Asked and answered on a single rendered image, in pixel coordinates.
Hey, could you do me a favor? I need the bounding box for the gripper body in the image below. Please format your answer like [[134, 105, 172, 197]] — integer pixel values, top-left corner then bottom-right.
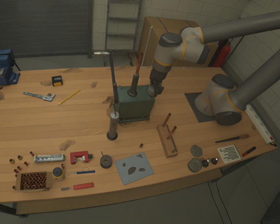
[[149, 68, 165, 97]]

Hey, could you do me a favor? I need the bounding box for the dark grey expander head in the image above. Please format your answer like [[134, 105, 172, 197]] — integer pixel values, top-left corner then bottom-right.
[[127, 74, 141, 97]]

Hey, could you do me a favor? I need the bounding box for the copper tube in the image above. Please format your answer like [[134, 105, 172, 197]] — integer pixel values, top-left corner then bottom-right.
[[162, 112, 172, 127], [166, 125, 177, 140], [135, 52, 144, 76]]

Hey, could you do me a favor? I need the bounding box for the green lever expander body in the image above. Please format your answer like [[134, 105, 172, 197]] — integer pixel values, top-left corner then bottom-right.
[[113, 85, 156, 124]]

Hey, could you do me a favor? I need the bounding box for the wooden peg rack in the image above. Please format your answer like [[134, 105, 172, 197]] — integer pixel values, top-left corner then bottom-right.
[[156, 123, 179, 159]]

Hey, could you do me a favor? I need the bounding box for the red tube cutter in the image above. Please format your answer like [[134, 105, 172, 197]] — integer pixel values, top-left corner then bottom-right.
[[69, 150, 94, 165]]

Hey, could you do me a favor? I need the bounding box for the cardboard box of copper fittings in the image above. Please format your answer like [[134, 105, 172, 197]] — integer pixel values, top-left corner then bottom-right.
[[14, 171, 53, 192]]

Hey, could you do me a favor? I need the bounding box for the white pipe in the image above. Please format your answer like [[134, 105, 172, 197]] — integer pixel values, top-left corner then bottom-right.
[[143, 25, 153, 66]]

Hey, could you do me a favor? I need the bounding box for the large cardboard box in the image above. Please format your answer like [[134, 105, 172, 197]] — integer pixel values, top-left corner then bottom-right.
[[137, 16, 219, 68]]

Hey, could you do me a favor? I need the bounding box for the red fire extinguisher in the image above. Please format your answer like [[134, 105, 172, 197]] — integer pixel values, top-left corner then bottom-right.
[[211, 38, 234, 68]]

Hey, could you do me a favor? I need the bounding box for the grey metal ladder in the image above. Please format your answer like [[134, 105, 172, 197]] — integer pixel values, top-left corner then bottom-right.
[[104, 0, 145, 66]]

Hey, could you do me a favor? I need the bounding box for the grey round abrasive pad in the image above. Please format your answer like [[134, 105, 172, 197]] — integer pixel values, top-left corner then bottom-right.
[[190, 144, 203, 157], [187, 157, 203, 173]]

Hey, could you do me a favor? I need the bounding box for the yellow pencil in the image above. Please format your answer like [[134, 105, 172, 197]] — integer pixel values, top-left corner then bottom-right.
[[57, 89, 82, 106]]

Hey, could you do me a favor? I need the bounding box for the grey stained cloth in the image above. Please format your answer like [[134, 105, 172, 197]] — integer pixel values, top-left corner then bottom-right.
[[114, 152, 155, 186]]

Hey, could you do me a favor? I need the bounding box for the black abrasive roll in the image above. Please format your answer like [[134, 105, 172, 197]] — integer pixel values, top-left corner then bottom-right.
[[100, 151, 113, 169]]

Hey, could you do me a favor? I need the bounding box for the black and yellow tape measure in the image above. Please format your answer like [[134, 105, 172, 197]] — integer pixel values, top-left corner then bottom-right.
[[51, 75, 63, 87]]

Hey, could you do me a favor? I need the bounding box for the white printed card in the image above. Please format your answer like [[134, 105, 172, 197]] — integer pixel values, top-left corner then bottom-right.
[[217, 144, 243, 165]]

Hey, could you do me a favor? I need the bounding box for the white power strip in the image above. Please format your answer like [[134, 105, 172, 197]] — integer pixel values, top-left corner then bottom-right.
[[245, 104, 277, 147]]

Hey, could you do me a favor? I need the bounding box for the red and black marker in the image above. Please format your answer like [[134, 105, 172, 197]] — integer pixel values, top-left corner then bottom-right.
[[241, 146, 257, 157]]

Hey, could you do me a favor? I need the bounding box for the grey pipe wrench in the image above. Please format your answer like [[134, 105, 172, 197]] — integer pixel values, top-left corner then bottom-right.
[[22, 91, 56, 102]]

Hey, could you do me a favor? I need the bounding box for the grey flaring bar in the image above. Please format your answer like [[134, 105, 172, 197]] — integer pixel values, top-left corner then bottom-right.
[[33, 153, 66, 164]]

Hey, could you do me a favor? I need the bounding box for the grey roller door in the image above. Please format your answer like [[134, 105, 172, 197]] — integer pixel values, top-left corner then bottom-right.
[[0, 0, 93, 58]]

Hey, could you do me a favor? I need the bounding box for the yellow and black tin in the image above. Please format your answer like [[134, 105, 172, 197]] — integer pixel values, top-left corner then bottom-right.
[[52, 167, 66, 181]]

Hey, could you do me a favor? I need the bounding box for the blue bench vise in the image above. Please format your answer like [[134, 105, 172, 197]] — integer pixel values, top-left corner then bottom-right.
[[0, 49, 21, 86]]

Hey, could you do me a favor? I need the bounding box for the grey base plate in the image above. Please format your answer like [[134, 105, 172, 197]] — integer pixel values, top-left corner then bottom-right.
[[184, 92, 217, 123]]

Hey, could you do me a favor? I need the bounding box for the black lever with silver handle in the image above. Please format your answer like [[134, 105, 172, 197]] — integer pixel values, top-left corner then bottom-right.
[[93, 51, 119, 103]]

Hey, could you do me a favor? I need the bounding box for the grey post with dark base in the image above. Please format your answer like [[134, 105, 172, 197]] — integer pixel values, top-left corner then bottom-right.
[[106, 111, 119, 141]]

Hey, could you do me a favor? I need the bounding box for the file with wooden handle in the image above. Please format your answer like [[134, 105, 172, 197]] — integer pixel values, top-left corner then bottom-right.
[[215, 134, 250, 144]]

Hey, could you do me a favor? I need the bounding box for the blue-handled hook pick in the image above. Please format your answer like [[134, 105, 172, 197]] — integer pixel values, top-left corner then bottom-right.
[[68, 166, 96, 176]]

